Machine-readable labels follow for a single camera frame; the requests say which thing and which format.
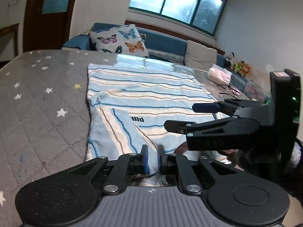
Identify green framed window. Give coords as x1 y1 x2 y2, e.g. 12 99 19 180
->
128 0 230 35

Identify brown wooden door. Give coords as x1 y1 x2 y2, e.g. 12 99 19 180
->
23 0 80 53

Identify blue sofa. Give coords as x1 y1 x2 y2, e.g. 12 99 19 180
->
62 22 252 81

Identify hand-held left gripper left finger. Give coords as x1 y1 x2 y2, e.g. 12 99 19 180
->
68 144 149 195

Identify wooden side table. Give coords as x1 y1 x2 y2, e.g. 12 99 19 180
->
0 23 20 58

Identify blue striped sweatshirt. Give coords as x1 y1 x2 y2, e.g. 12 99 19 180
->
85 63 238 187

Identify butterfly print pillow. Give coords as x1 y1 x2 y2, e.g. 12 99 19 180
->
89 24 150 58

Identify person's right hand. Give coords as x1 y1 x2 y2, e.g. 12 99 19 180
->
235 139 303 197

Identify black eyeglasses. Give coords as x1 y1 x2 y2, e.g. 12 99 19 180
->
205 76 240 95

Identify beige pillow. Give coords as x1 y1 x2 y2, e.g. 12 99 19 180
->
185 40 218 67

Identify pink tissue pack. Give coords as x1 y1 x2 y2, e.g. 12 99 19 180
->
208 64 233 85

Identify orange plush toy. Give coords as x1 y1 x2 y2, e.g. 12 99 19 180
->
233 60 253 76

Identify clear floral bag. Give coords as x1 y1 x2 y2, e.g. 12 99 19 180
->
246 79 272 103

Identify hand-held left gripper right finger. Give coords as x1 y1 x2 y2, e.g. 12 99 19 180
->
157 144 237 195

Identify grey star tablecloth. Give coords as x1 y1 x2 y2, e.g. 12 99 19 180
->
0 50 273 227

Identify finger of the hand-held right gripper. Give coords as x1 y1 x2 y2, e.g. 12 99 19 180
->
164 116 239 136
192 100 256 115

